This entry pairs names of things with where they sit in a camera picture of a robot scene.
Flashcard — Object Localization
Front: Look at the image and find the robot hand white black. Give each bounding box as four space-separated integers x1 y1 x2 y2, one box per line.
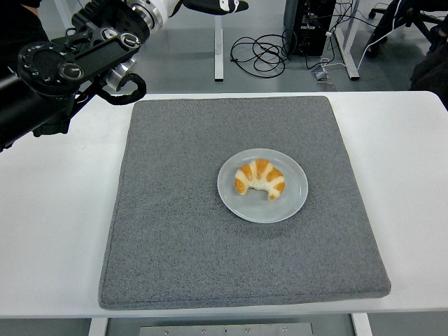
159 0 250 18

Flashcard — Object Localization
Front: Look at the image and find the croissant bread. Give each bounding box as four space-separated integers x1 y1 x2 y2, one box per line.
234 158 286 201

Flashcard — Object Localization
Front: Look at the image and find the grey round plate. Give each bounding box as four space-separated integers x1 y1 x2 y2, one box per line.
216 148 309 224

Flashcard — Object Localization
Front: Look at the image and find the grey metal plate with screws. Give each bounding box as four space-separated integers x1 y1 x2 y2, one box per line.
139 322 314 336

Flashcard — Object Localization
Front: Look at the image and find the white desk leg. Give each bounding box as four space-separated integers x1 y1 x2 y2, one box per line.
54 0 73 34
213 12 224 83
334 0 361 81

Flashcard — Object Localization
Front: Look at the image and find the black computer tower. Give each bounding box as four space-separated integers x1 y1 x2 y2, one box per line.
282 0 339 57

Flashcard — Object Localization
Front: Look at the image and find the small grey floor box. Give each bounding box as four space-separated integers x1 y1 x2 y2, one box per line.
310 68 335 84

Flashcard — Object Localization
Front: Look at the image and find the person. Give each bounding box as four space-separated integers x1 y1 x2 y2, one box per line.
0 0 48 76
365 0 448 59

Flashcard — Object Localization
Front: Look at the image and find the black office chair base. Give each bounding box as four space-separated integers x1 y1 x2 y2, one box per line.
367 0 444 40

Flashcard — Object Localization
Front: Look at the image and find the grey fabric mat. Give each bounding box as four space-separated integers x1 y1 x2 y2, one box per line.
98 96 392 311

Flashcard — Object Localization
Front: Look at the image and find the white table leg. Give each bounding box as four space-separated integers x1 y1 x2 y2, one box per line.
87 316 109 336
351 313 373 336

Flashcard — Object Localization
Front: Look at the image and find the black cable bundle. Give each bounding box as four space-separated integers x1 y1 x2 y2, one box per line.
230 33 291 78

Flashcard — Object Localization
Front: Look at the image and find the white cable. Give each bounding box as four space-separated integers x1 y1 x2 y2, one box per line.
318 0 407 71

